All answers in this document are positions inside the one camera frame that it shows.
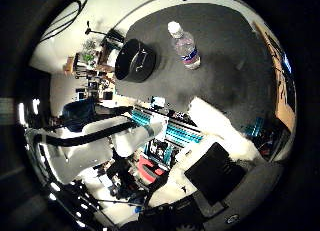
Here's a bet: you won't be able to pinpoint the black hanging wall cables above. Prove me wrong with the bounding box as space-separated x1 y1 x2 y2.
39 0 92 44

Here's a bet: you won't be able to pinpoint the clear plastic water bottle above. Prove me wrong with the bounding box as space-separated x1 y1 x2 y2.
167 21 202 71

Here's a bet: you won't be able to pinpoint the cluttered shelf with plants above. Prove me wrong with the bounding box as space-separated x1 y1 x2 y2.
63 37 116 80

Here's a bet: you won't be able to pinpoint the red and black tool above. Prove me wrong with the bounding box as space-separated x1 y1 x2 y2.
137 154 166 185

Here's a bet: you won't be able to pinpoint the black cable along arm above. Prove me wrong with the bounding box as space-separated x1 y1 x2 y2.
33 121 138 147

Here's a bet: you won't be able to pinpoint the black tripod stand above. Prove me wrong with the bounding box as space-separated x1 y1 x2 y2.
84 20 116 39

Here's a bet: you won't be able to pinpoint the black cooking pot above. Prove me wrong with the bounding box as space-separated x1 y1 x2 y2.
114 38 157 84

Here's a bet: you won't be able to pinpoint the cyan striped equipment rack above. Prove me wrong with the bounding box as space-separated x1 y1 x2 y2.
130 105 205 149

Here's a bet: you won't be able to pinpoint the blue chair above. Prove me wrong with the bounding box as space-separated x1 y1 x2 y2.
60 99 98 133

